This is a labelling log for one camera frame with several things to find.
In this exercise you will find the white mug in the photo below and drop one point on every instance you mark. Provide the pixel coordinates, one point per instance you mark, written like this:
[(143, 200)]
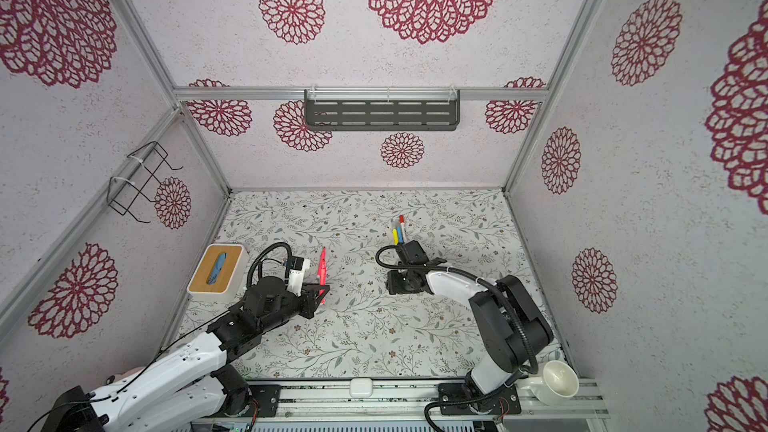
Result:
[(555, 384)]

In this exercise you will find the small white box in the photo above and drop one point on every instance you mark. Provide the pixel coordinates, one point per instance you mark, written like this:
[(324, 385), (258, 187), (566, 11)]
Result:
[(361, 388)]

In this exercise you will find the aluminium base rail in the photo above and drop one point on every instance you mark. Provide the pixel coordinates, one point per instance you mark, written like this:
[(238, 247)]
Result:
[(408, 405)]

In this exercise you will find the dark metal wall shelf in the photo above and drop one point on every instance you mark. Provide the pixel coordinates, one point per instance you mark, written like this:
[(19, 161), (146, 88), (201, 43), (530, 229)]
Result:
[(382, 112)]

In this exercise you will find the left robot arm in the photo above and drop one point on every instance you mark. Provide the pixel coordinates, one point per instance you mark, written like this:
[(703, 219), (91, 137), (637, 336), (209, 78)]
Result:
[(192, 380)]

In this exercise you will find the white wooden-top tissue box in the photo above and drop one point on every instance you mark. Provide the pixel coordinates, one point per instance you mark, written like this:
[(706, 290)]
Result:
[(220, 273)]

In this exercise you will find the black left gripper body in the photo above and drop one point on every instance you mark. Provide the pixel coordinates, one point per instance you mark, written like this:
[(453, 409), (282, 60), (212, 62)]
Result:
[(291, 308)]

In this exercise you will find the red-pink highlighter pen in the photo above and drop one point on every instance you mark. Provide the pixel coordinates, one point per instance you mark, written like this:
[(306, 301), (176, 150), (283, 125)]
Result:
[(322, 268)]

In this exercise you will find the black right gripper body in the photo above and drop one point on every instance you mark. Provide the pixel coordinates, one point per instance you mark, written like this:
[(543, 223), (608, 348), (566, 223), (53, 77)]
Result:
[(400, 282)]

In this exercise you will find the white red-tipped marker pen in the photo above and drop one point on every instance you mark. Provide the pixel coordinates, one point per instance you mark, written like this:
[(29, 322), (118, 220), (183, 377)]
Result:
[(401, 219)]

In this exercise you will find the black wire wall rack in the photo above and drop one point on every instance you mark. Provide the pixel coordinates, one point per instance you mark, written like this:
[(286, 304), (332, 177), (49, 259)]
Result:
[(146, 161)]

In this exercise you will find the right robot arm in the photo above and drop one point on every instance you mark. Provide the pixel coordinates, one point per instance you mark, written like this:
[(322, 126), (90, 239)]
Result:
[(512, 328)]

